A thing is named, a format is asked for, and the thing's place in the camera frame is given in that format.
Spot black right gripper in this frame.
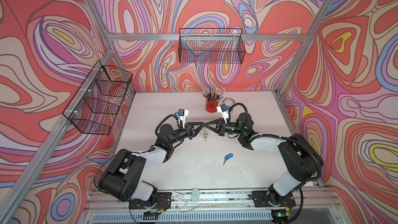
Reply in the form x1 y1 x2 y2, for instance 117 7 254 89
205 118 245 137

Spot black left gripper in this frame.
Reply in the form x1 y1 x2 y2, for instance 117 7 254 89
167 124 205 148

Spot silver metal keyring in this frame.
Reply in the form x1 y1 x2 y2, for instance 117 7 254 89
203 123 208 142

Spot blue headed key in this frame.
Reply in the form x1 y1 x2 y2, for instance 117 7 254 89
223 153 233 165

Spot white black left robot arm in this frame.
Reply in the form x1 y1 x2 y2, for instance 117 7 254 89
97 114 206 204

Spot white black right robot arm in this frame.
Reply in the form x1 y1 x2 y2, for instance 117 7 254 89
204 103 324 206

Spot red pencil cup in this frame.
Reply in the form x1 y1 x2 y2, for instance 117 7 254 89
205 100 219 113

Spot tape roll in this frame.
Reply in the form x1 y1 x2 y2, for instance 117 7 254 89
223 97 235 106

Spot pencils in cup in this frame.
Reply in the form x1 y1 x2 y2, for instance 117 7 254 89
202 86 225 103

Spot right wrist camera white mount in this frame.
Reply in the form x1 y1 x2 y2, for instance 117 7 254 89
217 104 231 123

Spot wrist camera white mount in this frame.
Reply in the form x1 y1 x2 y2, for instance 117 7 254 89
175 109 189 128
217 104 231 123

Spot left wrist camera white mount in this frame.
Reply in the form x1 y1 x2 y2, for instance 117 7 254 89
175 109 189 128

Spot black wire basket back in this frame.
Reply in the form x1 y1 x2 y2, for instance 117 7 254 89
178 28 246 64

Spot black wire basket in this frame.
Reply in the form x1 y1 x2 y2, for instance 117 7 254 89
63 61 133 135
178 28 246 64

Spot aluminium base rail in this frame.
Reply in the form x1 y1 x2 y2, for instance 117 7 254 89
79 187 347 224

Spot black wire basket left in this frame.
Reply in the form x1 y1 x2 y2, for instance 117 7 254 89
63 61 133 135

